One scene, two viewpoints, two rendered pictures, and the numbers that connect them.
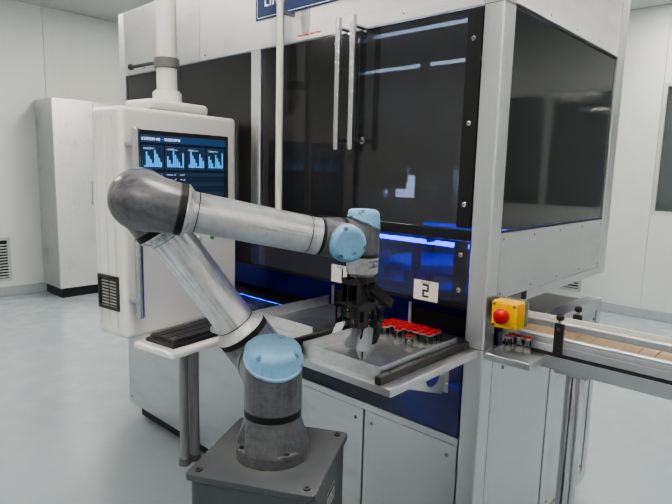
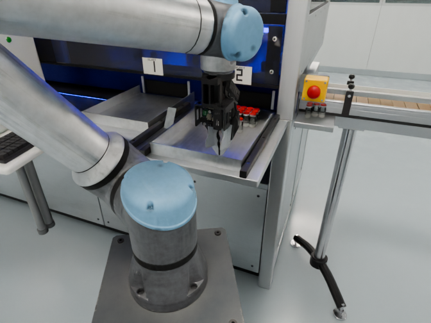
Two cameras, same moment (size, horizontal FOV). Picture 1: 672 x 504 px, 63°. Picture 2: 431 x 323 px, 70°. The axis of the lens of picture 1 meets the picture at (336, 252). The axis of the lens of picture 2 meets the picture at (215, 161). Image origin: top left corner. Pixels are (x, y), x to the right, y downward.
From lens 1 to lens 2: 68 cm
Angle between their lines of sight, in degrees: 29
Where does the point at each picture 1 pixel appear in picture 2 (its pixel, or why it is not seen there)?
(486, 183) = not seen: outside the picture
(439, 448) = (252, 192)
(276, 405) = (179, 248)
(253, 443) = (157, 289)
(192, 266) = (8, 92)
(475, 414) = (283, 167)
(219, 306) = (67, 141)
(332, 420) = not seen: hidden behind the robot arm
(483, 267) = (297, 49)
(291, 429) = (194, 261)
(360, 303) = (222, 103)
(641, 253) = not seen: hidden behind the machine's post
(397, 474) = (218, 211)
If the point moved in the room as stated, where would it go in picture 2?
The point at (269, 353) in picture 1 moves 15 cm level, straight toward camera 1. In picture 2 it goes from (161, 196) to (206, 268)
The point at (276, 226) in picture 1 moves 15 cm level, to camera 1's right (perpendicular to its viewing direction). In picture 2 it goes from (149, 11) to (268, 8)
